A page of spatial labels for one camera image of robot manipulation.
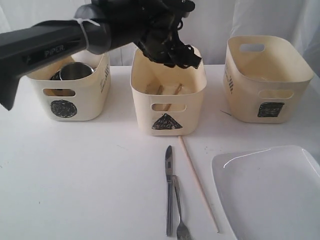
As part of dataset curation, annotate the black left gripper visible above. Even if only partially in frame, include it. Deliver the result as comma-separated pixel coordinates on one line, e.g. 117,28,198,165
136,0,202,69

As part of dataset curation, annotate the brown wooden chopstick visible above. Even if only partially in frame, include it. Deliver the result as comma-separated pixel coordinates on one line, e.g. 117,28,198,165
163,83,183,112

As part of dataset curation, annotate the steel mug with wire handle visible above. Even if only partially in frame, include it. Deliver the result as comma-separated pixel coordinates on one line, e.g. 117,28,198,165
59,62,94,81

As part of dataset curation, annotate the steel table knife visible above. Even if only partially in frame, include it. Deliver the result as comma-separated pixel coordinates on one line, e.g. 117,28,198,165
165,145,174,237

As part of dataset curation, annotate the light wooden chopstick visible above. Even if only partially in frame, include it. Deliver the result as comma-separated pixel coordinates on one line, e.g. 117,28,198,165
178,135,220,234

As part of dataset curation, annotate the steel fork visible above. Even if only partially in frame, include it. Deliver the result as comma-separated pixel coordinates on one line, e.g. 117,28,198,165
172,175,192,240

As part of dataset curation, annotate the steel spoon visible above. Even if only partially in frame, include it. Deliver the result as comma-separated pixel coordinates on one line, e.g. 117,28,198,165
152,85,164,110

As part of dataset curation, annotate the shiny steel mug front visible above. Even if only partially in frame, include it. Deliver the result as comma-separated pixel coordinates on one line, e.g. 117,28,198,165
49,71,61,81

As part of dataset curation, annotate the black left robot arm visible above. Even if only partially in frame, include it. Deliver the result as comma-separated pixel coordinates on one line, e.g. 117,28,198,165
0,0,202,110

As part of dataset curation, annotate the white backdrop curtain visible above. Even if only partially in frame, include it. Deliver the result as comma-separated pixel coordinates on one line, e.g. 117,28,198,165
0,0,320,73

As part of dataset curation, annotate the cream bin with triangle mark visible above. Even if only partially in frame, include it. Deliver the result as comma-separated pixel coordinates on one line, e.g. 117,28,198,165
130,49,207,136

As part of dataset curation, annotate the white zip tie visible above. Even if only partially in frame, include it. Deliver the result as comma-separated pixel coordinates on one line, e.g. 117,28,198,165
72,18,100,50

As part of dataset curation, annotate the cream bin with circle mark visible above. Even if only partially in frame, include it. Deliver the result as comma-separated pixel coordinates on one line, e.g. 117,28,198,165
27,50,111,121

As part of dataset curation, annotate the cream bin with square mark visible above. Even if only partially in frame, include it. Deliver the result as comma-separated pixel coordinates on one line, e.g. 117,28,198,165
223,35,314,124

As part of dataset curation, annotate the white square plate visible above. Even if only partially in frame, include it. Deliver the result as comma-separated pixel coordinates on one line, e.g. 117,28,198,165
211,145,320,240

